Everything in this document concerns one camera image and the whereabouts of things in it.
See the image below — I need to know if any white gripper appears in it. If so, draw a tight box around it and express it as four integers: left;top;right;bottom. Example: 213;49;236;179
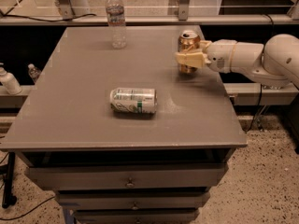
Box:
175;39;237;73

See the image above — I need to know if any orange soda can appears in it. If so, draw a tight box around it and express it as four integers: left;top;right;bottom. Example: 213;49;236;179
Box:
178;30;200;74

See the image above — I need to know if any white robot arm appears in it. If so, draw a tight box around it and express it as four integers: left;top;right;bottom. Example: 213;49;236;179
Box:
175;34;299;88

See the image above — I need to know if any green white soda can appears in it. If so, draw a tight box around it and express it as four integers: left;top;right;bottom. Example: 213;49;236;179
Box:
109;88;157;114

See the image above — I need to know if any clear plastic water bottle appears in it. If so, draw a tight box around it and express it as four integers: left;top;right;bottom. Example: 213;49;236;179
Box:
106;0;126;49

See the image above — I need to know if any small plastic bottle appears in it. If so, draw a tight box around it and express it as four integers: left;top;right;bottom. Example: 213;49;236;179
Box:
28;63;41;83

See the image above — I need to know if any white pump bottle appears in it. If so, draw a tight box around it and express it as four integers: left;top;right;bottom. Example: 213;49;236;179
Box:
0;63;22;95

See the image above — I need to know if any grey drawer cabinet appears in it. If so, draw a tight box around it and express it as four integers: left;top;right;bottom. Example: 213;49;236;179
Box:
1;26;247;224

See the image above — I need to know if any top drawer knob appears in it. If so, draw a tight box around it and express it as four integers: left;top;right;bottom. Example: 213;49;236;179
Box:
125;178;135;189

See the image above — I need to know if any drawer knob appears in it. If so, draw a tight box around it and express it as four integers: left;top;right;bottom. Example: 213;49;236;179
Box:
131;203;139;211
125;178;135;189

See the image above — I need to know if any black stand leg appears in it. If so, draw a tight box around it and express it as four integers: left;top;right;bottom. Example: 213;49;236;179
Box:
0;152;17;209

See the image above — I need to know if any metal bracket post right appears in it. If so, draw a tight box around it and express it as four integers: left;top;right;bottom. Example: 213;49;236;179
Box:
178;0;190;21

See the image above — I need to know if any metal bracket post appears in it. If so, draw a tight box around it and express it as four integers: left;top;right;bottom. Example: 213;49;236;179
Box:
178;0;190;21
58;0;74;20

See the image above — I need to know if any black hanging cable right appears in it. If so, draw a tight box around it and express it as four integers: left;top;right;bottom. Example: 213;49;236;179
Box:
242;84;264;133

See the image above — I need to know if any metal bracket post left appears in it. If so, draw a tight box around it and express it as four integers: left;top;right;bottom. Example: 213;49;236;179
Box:
58;0;74;20

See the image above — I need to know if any black cable on rail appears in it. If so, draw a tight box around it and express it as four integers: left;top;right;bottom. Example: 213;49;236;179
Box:
0;8;97;23

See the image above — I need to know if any black floor cable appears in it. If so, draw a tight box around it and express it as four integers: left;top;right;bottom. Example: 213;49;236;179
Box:
0;195;56;221

